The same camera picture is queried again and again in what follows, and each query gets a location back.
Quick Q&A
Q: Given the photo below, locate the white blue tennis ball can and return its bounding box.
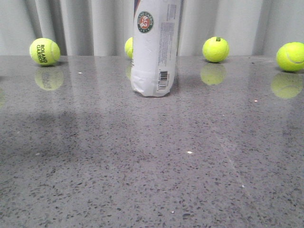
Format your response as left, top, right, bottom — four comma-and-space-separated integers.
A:
131, 0, 182, 97

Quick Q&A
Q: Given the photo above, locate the Head Team tennis ball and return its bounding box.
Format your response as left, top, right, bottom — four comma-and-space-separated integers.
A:
124, 37, 133, 59

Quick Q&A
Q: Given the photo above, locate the Wilson tennis ball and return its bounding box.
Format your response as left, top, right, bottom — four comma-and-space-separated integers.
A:
202, 37, 229, 63

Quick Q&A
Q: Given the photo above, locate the Roland Garros tennis ball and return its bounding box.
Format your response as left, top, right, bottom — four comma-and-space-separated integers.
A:
29, 38, 61, 66

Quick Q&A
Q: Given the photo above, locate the plain yellow tennis ball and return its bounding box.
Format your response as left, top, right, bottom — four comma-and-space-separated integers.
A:
276, 42, 304, 72

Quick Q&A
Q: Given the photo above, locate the white pleated curtain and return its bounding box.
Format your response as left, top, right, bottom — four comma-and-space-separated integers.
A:
0, 0, 304, 56

